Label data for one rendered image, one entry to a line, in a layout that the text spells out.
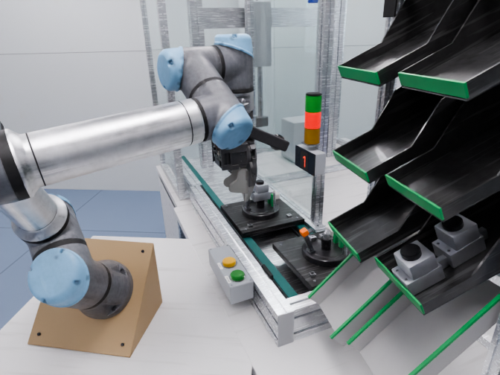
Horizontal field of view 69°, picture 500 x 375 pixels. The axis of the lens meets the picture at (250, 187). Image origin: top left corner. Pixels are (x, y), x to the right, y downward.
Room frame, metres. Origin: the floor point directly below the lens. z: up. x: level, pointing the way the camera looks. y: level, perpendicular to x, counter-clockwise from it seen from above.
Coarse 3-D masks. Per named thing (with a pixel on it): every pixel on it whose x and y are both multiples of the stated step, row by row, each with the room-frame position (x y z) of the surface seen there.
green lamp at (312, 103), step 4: (308, 96) 1.11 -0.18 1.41; (312, 96) 1.10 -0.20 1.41; (316, 96) 1.10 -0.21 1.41; (320, 96) 1.11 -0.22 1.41; (308, 100) 1.11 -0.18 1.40; (312, 100) 1.10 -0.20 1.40; (316, 100) 1.10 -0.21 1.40; (320, 100) 1.11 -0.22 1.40; (308, 104) 1.11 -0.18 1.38; (312, 104) 1.10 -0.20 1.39; (316, 104) 1.10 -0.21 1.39; (320, 104) 1.11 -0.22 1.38; (308, 108) 1.11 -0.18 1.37; (312, 108) 1.10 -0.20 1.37; (316, 108) 1.10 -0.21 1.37; (320, 108) 1.11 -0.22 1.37; (312, 112) 1.10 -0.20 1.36; (316, 112) 1.10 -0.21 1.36
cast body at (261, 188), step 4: (260, 180) 1.22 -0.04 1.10; (256, 184) 1.21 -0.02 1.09; (260, 184) 1.21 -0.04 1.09; (264, 184) 1.21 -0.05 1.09; (256, 188) 1.20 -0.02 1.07; (260, 188) 1.20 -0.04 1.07; (264, 188) 1.20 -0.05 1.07; (268, 188) 1.21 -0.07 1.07; (256, 192) 1.20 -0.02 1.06; (260, 192) 1.20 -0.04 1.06; (264, 192) 1.20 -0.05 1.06; (268, 192) 1.21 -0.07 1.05; (272, 192) 1.23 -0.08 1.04; (252, 196) 1.20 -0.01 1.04; (256, 196) 1.19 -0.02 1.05; (260, 196) 1.20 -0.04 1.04; (264, 196) 1.20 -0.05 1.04; (268, 196) 1.21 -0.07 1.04; (256, 200) 1.19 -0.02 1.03; (260, 200) 1.20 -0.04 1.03
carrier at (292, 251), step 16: (288, 240) 1.01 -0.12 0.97; (304, 240) 1.01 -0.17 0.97; (320, 240) 0.97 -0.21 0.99; (336, 240) 0.95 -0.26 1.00; (288, 256) 0.92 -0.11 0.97; (304, 256) 0.91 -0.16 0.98; (320, 256) 0.89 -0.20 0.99; (336, 256) 0.88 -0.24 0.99; (304, 272) 0.84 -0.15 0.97; (320, 272) 0.83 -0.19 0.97
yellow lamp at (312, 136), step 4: (304, 128) 1.12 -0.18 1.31; (320, 128) 1.12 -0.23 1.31; (304, 132) 1.12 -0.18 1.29; (308, 132) 1.11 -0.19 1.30; (312, 132) 1.10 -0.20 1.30; (316, 132) 1.10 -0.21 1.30; (304, 136) 1.12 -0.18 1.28; (308, 136) 1.11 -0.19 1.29; (312, 136) 1.10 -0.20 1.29; (316, 136) 1.10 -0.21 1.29; (304, 140) 1.12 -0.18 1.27; (308, 140) 1.11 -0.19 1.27; (312, 140) 1.10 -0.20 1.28; (316, 140) 1.10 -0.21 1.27
